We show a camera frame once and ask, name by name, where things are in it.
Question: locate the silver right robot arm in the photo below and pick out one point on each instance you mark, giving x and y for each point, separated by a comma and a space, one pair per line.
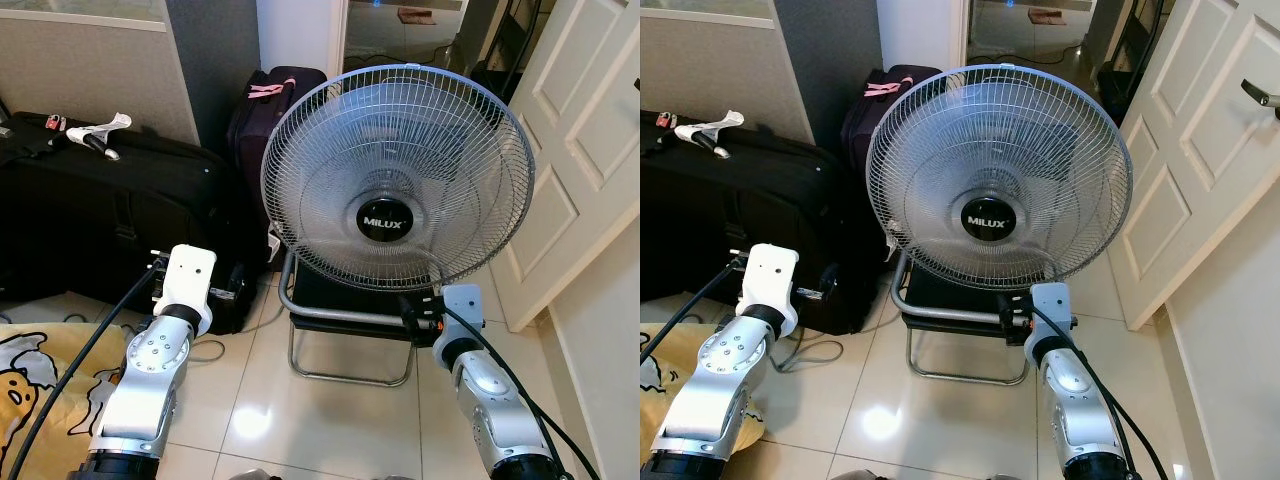
1075, 400
490, 400

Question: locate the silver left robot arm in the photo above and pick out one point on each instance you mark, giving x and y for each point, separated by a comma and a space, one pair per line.
730, 372
150, 372

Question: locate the grey Milux electric fan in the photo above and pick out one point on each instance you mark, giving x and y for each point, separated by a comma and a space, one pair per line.
988, 220
383, 222

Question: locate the large black suitcase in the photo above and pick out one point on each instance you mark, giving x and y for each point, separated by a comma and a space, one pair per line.
720, 200
100, 200

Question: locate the dark purple suitcase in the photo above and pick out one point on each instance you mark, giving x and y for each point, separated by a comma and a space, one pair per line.
250, 140
862, 140

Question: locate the pink ribbon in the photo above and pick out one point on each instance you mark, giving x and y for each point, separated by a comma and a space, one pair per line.
882, 89
265, 91

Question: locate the white panelled door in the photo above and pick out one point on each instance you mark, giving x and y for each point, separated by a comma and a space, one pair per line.
1200, 150
580, 120

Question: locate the black furniture piece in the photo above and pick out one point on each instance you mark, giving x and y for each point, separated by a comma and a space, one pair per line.
1130, 60
505, 50

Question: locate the small red brown box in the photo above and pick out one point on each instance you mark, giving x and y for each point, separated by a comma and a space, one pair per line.
1046, 15
415, 15

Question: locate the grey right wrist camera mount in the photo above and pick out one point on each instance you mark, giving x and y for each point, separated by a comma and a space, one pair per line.
1050, 300
463, 305

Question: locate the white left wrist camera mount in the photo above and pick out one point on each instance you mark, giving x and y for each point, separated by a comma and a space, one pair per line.
772, 272
188, 273

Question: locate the metal tube frame black chair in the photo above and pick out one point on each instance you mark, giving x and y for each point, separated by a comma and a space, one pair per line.
950, 292
340, 297

